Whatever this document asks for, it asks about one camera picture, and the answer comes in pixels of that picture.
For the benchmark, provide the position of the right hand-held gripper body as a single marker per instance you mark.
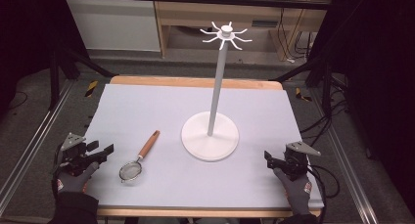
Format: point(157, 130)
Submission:
point(295, 162)

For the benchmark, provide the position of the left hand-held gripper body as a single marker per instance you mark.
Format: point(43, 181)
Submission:
point(73, 154)

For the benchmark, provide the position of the person's left hand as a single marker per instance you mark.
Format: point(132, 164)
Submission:
point(73, 181)

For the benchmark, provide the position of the yellow black striped tape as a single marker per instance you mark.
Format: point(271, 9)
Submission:
point(302, 95)
point(91, 88)

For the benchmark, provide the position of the white hook stand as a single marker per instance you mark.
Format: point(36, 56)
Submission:
point(210, 139)

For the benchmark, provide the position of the pale lavender table mat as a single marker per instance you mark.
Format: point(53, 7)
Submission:
point(182, 178)

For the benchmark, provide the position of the black metal stand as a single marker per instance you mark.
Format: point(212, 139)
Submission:
point(62, 67)
point(323, 77)

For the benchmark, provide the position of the wooden table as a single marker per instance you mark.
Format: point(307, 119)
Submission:
point(195, 82)

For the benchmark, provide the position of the white cabinet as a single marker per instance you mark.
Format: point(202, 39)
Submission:
point(114, 25)

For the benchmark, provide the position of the wooden desk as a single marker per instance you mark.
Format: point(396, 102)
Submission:
point(195, 13)

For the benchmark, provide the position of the aluminium floor rail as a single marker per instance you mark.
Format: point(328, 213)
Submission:
point(32, 142)
point(349, 171)

